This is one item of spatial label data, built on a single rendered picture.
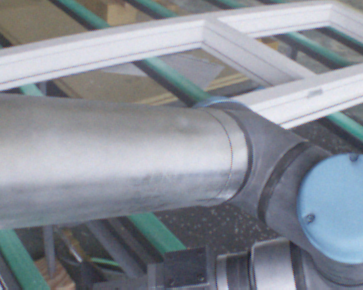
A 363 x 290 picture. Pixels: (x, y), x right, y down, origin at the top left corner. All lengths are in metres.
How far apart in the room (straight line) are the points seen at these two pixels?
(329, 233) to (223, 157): 0.11
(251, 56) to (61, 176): 1.08
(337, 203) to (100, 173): 0.20
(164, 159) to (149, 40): 1.02
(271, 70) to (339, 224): 0.91
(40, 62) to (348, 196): 0.93
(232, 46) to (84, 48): 0.38
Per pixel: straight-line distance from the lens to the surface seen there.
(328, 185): 0.46
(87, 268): 0.69
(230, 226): 1.30
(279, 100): 1.14
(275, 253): 0.58
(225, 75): 1.87
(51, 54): 1.27
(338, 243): 0.44
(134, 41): 1.37
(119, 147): 0.35
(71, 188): 0.33
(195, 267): 0.58
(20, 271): 0.79
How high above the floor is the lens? 1.44
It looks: 31 degrees down
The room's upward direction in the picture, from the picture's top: 8 degrees clockwise
